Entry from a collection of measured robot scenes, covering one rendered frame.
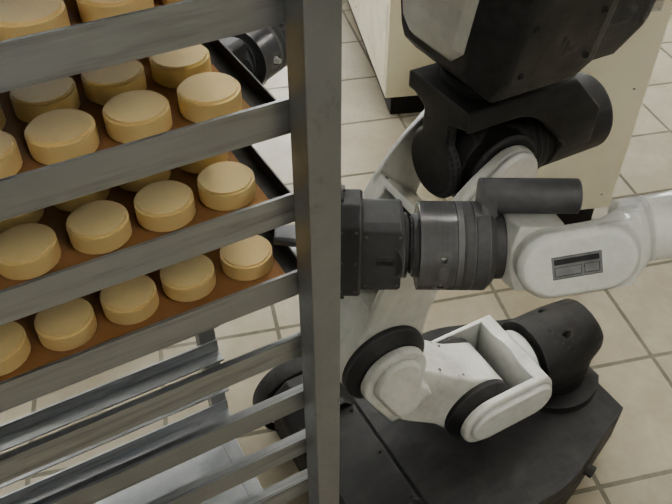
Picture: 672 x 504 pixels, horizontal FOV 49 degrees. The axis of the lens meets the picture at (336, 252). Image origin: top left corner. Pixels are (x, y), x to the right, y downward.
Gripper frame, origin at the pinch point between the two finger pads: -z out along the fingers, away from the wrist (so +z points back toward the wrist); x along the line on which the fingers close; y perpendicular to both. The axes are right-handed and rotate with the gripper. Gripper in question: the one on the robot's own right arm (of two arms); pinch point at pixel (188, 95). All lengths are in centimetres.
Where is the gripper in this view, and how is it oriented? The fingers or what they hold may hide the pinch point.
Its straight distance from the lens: 97.6
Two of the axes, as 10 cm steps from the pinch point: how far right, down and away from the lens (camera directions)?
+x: 0.0, -7.4, -6.8
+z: 5.1, -5.8, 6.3
